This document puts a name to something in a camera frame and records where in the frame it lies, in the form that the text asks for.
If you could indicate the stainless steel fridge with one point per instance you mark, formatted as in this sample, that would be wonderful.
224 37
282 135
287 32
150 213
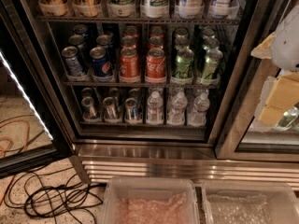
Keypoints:
228 147

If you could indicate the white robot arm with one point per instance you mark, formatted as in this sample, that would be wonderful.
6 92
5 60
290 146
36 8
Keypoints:
285 45

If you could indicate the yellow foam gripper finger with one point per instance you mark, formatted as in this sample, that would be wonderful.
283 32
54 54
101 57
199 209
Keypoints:
279 94
263 50

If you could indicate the silver energy can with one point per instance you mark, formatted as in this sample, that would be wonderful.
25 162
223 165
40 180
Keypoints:
112 113
91 112
133 113

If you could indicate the right clear plastic bin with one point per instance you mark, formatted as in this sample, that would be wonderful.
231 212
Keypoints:
247 202

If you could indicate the left clear plastic bin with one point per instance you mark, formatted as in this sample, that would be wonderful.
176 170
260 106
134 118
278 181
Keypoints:
144 200

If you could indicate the silver energy can front right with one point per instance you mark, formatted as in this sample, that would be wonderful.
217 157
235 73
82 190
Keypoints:
133 113

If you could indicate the red Coca-Cola can front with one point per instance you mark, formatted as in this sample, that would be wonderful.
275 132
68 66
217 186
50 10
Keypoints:
156 66

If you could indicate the green soda can front right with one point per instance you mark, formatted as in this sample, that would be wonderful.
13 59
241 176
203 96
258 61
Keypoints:
208 72

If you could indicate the green soda can front left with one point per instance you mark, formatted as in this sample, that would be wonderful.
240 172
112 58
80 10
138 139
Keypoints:
182 69

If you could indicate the silver energy can front left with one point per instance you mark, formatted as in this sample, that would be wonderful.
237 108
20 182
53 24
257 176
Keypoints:
91 112

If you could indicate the blue Pepsi can front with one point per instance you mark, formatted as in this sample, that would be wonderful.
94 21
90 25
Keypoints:
101 65

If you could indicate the silver energy can front middle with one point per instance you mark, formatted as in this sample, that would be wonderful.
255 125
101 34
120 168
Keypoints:
112 113

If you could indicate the orange soda can front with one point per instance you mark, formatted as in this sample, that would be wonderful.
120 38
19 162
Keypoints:
129 66

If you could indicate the green soda can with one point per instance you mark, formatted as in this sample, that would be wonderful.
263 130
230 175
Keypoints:
208 72
182 69

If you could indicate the clear water bottle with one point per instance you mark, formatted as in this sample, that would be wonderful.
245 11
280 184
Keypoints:
197 113
155 107
176 112

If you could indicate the clear plastic bin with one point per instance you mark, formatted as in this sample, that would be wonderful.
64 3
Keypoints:
144 200
247 202

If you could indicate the silver diet Pepsi can front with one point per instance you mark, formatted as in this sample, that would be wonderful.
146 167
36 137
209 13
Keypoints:
74 65

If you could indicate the open fridge glass door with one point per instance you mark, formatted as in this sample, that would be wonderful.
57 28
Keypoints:
20 68

